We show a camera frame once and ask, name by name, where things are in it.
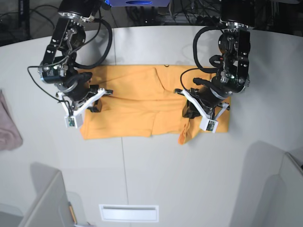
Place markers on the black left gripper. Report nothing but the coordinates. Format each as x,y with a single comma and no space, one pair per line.
207,98

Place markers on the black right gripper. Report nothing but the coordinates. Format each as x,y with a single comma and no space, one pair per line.
78,90

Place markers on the orange T-shirt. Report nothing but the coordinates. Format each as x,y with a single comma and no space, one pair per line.
143,102

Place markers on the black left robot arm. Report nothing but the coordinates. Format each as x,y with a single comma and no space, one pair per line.
231,66

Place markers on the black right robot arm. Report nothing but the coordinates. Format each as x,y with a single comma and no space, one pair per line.
59,66

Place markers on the pink cloth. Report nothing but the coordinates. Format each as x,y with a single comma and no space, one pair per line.
10,137

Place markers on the black power strip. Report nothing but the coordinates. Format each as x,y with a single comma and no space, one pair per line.
207,21

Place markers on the orange pencil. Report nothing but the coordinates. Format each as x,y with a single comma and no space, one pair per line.
72,213

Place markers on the white table slot plate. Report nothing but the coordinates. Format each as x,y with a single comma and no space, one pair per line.
130,213

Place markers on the purple device with blue oval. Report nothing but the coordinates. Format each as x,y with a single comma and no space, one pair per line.
143,3

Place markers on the grey left bin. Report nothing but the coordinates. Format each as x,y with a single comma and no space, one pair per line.
51,206

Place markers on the grey bin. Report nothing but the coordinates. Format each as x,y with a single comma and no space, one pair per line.
51,206
291,204

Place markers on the grey right bin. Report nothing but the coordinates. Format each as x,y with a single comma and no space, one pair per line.
291,204

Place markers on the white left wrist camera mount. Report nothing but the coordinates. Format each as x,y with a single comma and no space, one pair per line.
208,123

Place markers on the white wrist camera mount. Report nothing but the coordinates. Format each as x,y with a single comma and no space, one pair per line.
208,123
73,117

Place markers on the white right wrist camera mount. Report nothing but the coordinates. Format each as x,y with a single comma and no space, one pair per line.
73,117

